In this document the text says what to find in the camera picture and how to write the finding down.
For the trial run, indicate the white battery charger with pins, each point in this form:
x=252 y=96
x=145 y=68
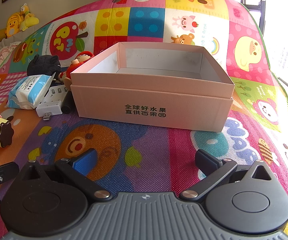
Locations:
x=51 y=105

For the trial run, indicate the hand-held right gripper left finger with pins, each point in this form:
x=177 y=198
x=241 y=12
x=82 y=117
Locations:
x=84 y=160

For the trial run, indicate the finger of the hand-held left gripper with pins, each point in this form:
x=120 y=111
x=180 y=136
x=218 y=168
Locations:
x=1 y=171

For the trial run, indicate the pink cardboard box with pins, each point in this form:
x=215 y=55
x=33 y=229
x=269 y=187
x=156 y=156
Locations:
x=149 y=97

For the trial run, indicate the white floral cloth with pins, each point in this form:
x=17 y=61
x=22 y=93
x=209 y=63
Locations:
x=2 y=55

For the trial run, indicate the colourful printed play mat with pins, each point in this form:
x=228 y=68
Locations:
x=159 y=145

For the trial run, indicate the red hooded doll figure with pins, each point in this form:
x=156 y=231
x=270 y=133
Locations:
x=80 y=61

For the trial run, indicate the small black cylinder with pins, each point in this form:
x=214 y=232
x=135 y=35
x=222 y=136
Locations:
x=66 y=106

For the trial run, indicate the black plush toy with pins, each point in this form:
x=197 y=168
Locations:
x=42 y=65

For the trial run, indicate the white blue tissue pack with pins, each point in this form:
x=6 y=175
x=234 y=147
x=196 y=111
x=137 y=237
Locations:
x=26 y=90

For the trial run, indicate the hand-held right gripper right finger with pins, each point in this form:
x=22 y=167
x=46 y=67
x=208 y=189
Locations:
x=204 y=160

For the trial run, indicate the yellow duck plush toy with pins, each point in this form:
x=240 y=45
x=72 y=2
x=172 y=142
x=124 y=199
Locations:
x=14 y=26

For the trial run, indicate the yellow green plush toy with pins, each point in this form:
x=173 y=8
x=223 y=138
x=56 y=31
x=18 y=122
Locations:
x=29 y=18

